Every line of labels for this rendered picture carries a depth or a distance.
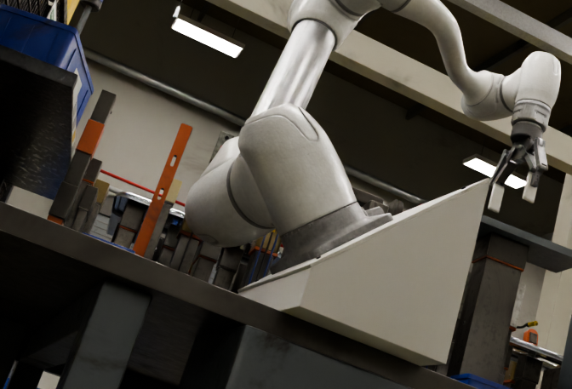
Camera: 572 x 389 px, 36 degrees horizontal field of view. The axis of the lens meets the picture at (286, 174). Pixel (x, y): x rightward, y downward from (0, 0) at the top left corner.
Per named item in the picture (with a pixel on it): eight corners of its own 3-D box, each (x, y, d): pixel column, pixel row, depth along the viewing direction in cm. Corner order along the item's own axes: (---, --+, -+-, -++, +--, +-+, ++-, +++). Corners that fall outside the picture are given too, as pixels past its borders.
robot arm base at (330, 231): (413, 210, 155) (399, 182, 155) (317, 256, 143) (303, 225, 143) (358, 232, 170) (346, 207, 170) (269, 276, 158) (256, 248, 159)
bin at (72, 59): (73, 140, 198) (94, 91, 202) (51, 83, 169) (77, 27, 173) (5, 118, 198) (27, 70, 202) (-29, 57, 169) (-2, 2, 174)
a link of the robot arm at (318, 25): (214, 196, 157) (156, 230, 173) (281, 246, 162) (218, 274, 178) (337, -54, 202) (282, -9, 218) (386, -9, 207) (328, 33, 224)
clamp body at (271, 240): (238, 363, 203) (286, 217, 215) (248, 359, 193) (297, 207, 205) (212, 353, 202) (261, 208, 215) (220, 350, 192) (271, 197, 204)
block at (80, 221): (52, 307, 217) (96, 199, 228) (51, 301, 206) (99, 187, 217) (41, 304, 217) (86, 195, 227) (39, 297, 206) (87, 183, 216)
